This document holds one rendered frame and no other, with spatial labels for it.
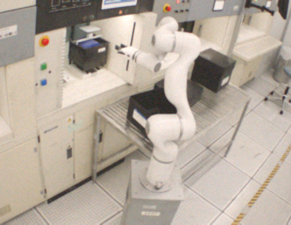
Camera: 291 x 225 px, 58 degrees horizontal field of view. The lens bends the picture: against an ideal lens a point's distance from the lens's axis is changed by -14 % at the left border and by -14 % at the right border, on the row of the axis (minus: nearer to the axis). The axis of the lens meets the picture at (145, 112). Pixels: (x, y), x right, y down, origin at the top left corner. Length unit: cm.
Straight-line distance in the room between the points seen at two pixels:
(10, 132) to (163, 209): 97
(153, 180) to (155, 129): 35
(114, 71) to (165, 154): 100
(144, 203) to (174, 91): 62
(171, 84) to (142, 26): 73
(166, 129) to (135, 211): 54
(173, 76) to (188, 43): 16
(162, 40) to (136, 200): 81
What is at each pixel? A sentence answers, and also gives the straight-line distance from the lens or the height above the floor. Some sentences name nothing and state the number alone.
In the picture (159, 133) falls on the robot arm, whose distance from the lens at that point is 132.
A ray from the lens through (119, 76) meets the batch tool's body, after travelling 222.
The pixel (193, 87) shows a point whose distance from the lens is 231.
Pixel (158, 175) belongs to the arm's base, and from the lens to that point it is 153.
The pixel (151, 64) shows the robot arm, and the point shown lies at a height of 121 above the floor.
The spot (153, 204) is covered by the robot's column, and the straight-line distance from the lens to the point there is 160.
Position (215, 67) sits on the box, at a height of 98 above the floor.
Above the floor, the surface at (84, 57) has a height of 105.
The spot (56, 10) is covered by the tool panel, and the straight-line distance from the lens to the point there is 152.
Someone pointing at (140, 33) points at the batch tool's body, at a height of 127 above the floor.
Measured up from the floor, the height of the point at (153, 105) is 79.
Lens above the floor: 195
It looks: 35 degrees down
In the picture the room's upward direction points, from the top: 12 degrees clockwise
